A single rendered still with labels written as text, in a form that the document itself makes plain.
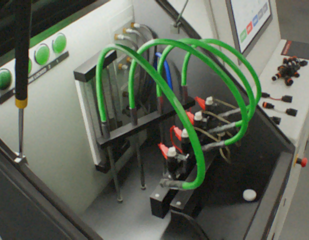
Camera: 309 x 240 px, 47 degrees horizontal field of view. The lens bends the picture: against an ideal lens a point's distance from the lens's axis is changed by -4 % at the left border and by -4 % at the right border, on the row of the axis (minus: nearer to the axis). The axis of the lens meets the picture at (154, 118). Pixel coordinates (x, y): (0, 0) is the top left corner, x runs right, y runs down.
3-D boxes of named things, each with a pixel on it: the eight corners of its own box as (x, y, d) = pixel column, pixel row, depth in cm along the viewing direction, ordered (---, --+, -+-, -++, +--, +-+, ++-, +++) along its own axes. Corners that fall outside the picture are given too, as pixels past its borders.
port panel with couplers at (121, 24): (129, 112, 118) (116, 21, 99) (120, 110, 119) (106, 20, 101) (149, 92, 126) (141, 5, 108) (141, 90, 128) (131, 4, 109)
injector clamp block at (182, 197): (183, 242, 103) (182, 208, 94) (153, 229, 107) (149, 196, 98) (226, 166, 126) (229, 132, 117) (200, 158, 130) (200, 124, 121)
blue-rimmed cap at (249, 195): (253, 203, 112) (253, 200, 111) (241, 199, 114) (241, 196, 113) (257, 194, 115) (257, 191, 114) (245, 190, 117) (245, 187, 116)
